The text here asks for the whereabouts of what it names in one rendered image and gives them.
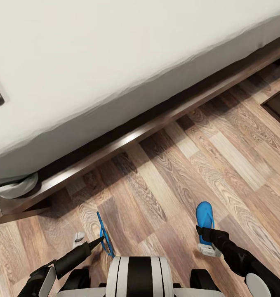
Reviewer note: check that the robot trunk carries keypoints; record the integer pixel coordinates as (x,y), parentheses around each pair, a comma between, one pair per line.
(139,277)

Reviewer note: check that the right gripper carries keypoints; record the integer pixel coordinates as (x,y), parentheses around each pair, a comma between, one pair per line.
(211,235)

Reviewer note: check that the sandal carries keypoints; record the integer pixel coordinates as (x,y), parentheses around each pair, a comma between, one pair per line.
(103,232)
(205,219)

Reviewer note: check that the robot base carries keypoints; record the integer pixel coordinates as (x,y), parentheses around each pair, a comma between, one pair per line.
(77,284)

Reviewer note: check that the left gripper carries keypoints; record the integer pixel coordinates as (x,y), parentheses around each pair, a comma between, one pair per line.
(76,256)

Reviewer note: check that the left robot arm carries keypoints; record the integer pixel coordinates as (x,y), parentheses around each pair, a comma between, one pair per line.
(42,280)

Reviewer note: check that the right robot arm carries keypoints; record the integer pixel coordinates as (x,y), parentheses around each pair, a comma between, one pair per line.
(260,281)

